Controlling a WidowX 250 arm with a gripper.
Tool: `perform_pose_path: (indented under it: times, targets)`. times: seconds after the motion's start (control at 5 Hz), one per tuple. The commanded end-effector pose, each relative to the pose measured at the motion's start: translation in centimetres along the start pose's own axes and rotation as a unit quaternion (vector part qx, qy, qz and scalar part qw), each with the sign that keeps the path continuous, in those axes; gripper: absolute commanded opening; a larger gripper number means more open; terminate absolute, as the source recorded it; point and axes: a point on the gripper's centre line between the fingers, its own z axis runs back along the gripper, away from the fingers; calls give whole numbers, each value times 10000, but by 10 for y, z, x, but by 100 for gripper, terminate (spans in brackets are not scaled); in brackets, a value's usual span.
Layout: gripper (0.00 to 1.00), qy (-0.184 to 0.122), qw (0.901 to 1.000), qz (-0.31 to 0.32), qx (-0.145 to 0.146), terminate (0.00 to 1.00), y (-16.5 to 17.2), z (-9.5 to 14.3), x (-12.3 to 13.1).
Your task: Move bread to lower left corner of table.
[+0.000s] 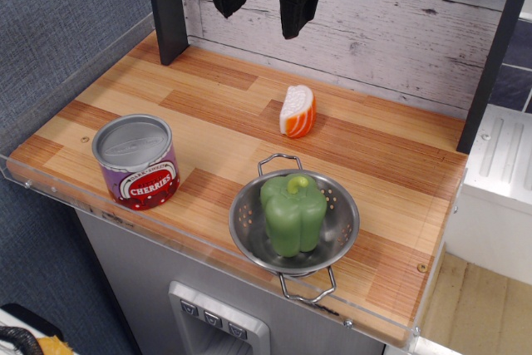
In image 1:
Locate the orange white toy bread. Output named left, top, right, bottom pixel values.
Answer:
left=279, top=85, right=317, bottom=139

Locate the cherries tin can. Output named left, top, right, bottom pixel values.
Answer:
left=92, top=114, right=180, bottom=211

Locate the green toy bell pepper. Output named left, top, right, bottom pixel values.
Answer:
left=260, top=173, right=328, bottom=258

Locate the steel colander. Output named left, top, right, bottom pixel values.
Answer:
left=229, top=165, right=360, bottom=304

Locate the silver toy fridge cabinet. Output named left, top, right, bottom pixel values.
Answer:
left=78, top=212, right=384, bottom=354

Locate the white toy sink counter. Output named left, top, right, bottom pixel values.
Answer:
left=444, top=105, right=531, bottom=284

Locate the yellow object bottom left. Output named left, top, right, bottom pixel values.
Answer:
left=37, top=336, right=75, bottom=355

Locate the dark left support post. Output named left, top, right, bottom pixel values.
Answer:
left=150, top=0, right=189, bottom=66

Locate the dark support post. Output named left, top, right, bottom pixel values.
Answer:
left=456, top=0, right=525, bottom=155
left=150, top=0, right=189, bottom=66

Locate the dark right support post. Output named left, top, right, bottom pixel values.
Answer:
left=456, top=0, right=525, bottom=155

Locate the black cable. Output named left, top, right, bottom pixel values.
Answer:
left=0, top=325, right=42, bottom=355

